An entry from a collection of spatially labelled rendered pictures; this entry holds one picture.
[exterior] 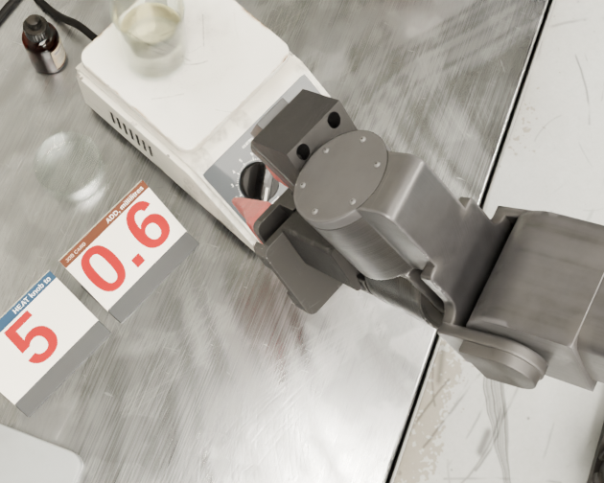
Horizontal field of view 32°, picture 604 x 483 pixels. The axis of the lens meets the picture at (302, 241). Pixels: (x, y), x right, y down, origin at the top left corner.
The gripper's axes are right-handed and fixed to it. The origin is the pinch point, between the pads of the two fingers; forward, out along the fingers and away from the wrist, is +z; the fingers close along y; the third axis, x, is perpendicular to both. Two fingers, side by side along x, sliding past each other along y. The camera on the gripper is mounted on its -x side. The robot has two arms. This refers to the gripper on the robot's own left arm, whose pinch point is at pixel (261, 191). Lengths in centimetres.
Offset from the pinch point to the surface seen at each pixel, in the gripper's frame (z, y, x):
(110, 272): 12.4, 10.1, 3.9
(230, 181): 7.8, -0.9, 2.9
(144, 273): 12.1, 8.2, 6.1
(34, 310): 12.8, 16.2, 1.8
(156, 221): 12.4, 4.6, 3.7
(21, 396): 12.1, 21.5, 5.9
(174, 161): 10.2, 1.0, -0.4
